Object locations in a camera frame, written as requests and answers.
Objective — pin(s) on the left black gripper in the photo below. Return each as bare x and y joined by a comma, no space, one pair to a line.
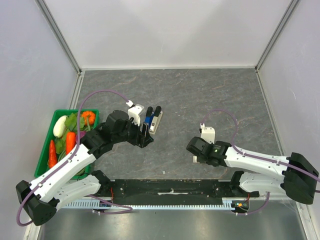
142,139

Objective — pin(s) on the beige black stapler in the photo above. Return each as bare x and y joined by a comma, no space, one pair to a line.
155,119

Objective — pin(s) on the blue stapler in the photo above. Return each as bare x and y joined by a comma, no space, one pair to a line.
149,118

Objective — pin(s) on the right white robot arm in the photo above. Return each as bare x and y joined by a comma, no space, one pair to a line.
281,176

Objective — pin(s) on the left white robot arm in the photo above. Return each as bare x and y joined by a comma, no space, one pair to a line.
45,195

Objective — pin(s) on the white staple box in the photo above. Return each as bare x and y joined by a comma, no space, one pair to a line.
194,159

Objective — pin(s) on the orange toy pumpkin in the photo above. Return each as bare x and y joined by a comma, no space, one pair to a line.
89,117

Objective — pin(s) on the purple toy onion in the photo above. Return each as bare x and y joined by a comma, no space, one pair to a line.
82,134

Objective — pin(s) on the green plastic bin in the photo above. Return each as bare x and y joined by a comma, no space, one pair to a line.
42,165

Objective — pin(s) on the orange toy carrot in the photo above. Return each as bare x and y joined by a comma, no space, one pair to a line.
70,142

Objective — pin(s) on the green toy leafy vegetable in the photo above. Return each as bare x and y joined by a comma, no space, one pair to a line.
72,123

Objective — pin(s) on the green toy beans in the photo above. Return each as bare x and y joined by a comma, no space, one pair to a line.
61,155

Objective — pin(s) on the white toy eggplant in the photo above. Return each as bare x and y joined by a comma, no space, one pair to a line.
60,127

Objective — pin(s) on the red toy chili pepper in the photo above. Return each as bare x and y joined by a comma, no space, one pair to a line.
52,155

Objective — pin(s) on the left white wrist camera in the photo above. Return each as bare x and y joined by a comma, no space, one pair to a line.
134,112

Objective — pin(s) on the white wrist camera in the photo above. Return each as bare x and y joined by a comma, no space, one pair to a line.
207,133
134,112

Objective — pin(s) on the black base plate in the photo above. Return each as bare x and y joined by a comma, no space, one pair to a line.
174,192

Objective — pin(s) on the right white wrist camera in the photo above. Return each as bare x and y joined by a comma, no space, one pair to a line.
207,133

